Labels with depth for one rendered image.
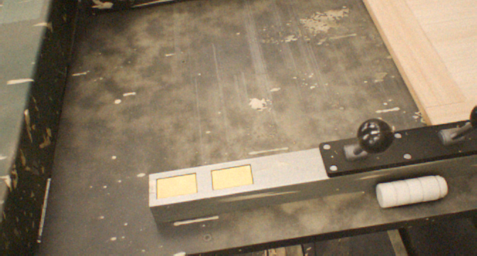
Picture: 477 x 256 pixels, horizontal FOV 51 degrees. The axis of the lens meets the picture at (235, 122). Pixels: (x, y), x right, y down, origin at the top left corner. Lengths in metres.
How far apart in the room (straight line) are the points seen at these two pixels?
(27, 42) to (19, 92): 0.11
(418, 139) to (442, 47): 0.23
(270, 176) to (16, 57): 0.42
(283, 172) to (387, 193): 0.13
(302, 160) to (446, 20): 0.39
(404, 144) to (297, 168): 0.14
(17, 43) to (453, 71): 0.66
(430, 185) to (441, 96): 0.17
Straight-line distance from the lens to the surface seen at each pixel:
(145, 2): 1.00
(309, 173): 0.63
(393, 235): 2.32
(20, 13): 0.91
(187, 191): 0.63
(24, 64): 0.79
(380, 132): 0.52
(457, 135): 0.65
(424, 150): 0.65
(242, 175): 0.63
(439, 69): 0.81
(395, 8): 0.92
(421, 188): 0.65
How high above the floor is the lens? 1.87
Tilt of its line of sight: 27 degrees down
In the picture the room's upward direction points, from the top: 71 degrees counter-clockwise
